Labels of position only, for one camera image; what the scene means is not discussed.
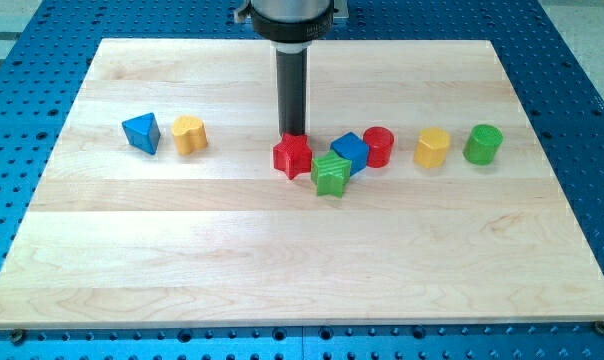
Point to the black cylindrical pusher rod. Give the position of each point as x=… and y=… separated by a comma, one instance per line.
x=291, y=85

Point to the red cylinder block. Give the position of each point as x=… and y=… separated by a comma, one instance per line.
x=380, y=141

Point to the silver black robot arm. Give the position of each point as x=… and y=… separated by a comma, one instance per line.
x=291, y=26

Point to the yellow hexagon block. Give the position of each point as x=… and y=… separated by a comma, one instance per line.
x=432, y=147

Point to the red star block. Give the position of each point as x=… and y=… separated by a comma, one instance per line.
x=292, y=155

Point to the blue cube block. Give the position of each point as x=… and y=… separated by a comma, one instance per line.
x=351, y=147

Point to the green star block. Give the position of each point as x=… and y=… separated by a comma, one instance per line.
x=330, y=173

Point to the yellow heart block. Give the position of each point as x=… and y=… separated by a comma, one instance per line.
x=189, y=134

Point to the blue triangle block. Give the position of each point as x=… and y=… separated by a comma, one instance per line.
x=143, y=132

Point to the wooden board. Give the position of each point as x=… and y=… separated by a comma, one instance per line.
x=118, y=238

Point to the green cylinder block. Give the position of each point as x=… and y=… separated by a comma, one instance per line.
x=482, y=144

